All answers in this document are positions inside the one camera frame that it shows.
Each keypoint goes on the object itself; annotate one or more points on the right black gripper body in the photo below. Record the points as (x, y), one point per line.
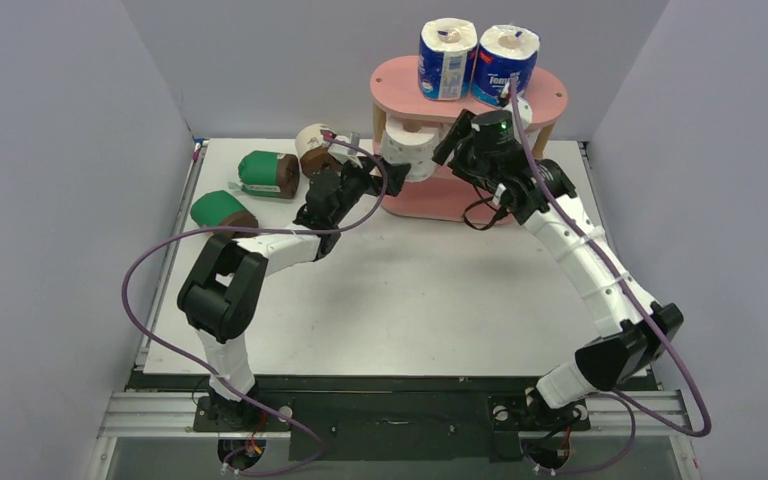
(457, 142)

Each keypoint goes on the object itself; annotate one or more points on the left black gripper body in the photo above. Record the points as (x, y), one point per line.
(355, 184)

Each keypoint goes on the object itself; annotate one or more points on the floral paper roll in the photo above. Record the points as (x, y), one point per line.
(411, 142)

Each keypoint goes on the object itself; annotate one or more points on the blue paper roll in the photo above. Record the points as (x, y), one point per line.
(446, 57)

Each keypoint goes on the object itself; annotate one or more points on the green brown roll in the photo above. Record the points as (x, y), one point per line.
(268, 174)
(221, 208)

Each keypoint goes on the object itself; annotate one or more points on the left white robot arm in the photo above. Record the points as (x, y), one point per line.
(220, 295)

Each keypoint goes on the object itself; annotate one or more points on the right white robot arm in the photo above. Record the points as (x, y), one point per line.
(631, 324)

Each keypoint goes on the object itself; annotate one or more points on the beige brown paper roll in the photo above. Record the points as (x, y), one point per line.
(313, 151)

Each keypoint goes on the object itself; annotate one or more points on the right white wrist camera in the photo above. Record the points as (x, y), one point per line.
(523, 107)

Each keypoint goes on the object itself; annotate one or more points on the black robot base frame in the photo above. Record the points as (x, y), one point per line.
(347, 418)

